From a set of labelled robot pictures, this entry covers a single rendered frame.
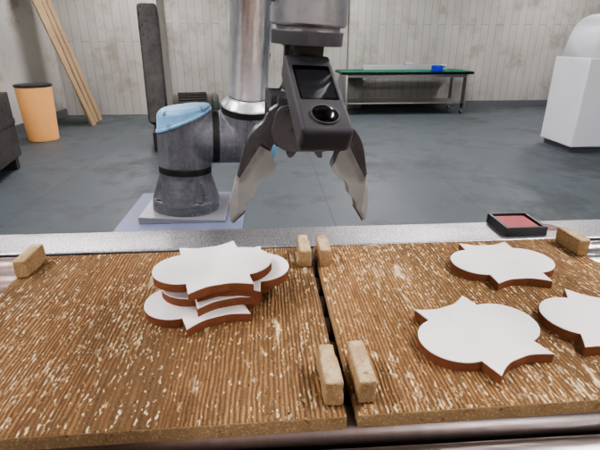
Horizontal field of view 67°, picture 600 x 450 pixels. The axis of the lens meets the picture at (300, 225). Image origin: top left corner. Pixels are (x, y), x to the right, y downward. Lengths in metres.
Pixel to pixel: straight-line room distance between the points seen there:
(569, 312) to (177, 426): 0.44
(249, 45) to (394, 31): 8.47
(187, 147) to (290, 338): 0.59
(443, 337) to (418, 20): 9.09
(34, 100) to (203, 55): 3.47
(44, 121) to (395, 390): 6.59
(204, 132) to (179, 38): 8.23
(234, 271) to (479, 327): 0.28
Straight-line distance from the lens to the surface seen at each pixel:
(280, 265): 0.58
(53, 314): 0.62
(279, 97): 0.47
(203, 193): 1.03
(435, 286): 0.63
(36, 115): 6.85
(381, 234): 0.83
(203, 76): 9.17
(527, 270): 0.69
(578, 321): 0.60
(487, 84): 10.08
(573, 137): 6.26
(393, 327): 0.54
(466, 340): 0.52
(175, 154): 1.00
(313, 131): 0.38
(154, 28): 6.07
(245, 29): 0.95
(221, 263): 0.57
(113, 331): 0.56
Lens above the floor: 1.24
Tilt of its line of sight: 22 degrees down
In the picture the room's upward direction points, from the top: straight up
